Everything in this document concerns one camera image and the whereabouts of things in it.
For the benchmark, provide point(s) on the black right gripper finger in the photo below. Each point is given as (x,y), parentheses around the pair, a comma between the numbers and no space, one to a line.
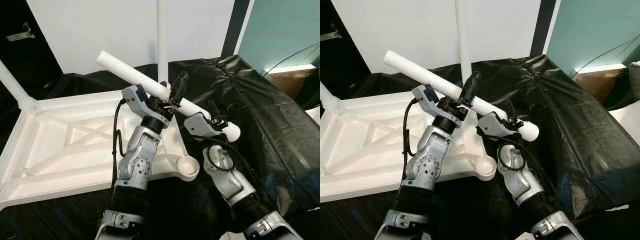
(215,110)
(510,110)

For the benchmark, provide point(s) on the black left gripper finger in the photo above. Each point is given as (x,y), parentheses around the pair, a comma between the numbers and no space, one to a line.
(470,87)
(180,87)

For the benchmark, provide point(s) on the white tapered table leg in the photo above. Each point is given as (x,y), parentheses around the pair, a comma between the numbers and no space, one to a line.
(120,67)
(15,87)
(407,65)
(330,100)
(162,35)
(462,35)

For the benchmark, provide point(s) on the white plastic table top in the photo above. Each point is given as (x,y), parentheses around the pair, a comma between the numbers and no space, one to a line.
(360,150)
(50,150)

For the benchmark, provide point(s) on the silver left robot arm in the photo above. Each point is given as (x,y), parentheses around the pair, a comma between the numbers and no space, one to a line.
(430,160)
(137,160)

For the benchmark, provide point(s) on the black plastic table cover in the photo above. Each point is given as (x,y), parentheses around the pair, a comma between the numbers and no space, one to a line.
(270,125)
(580,125)

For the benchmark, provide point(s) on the brown wooden furniture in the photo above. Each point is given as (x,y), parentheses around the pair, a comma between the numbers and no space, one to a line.
(290,85)
(597,85)

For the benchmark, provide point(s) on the teal glass panel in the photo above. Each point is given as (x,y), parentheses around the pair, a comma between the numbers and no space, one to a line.
(285,25)
(595,25)

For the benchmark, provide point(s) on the grey cushion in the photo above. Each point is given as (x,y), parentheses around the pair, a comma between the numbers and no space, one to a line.
(635,80)

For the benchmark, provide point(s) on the black door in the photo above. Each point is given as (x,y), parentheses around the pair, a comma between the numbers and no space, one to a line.
(20,60)
(335,60)

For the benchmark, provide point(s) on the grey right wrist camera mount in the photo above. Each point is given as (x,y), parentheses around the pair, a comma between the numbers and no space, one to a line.
(490,124)
(197,122)

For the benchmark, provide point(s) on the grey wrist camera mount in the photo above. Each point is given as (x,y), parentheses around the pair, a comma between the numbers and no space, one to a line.
(197,122)
(132,97)
(490,124)
(422,97)

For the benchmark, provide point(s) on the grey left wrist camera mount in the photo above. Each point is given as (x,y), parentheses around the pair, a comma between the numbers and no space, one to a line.
(132,97)
(422,97)

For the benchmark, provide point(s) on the black wall pillar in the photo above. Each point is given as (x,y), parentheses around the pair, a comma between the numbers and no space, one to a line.
(235,25)
(542,25)

